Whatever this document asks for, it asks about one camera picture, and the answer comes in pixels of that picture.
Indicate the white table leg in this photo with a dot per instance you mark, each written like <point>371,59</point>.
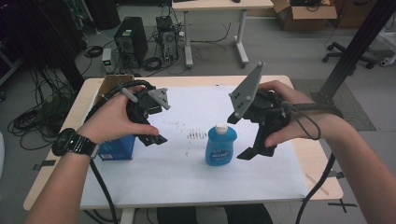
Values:
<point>127,216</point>

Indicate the person's left hand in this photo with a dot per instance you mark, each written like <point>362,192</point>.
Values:
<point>109,119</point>

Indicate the small white power device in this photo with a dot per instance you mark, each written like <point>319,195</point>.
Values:
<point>106,60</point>

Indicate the white desk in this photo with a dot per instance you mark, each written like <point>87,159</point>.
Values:
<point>218,4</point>

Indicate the black metal stand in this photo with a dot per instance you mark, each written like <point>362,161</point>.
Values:
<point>358,46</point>

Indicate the open computer case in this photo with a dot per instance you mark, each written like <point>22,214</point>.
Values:
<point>169,40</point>

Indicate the open cardboard box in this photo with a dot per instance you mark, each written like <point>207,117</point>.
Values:
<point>305,15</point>

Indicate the small brown cardboard box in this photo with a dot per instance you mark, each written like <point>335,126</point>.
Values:
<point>110,84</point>

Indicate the black wristwatch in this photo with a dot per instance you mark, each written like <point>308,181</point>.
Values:
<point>73,143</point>

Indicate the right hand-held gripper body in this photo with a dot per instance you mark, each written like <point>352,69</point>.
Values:
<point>264,109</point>

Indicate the closed cardboard box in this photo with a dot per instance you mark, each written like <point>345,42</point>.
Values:
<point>355,14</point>

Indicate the blue bottle with white cap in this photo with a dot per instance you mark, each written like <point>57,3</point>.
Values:
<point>220,147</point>

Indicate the black office chair base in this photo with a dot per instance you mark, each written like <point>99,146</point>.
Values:
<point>345,54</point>

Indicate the person's leg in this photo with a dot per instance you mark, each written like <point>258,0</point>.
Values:
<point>247,214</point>

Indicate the black computer tower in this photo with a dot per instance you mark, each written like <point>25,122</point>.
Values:
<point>132,40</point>

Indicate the blue box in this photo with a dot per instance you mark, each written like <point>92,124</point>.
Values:
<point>120,150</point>

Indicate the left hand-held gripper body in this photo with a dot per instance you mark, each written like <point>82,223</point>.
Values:
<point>146,104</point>

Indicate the person's right hand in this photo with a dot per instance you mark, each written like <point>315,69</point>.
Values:
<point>306,123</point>

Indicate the white table mat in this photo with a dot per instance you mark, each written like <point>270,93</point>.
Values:
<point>186,183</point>

